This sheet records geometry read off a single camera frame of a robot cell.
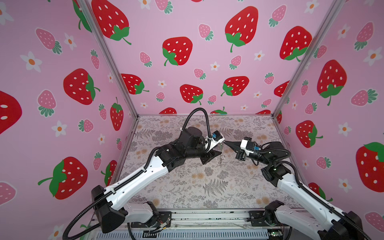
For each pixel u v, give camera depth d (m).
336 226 0.39
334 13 0.70
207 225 0.73
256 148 0.52
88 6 0.68
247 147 0.52
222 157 0.68
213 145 0.56
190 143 0.49
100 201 0.38
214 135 0.54
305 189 0.48
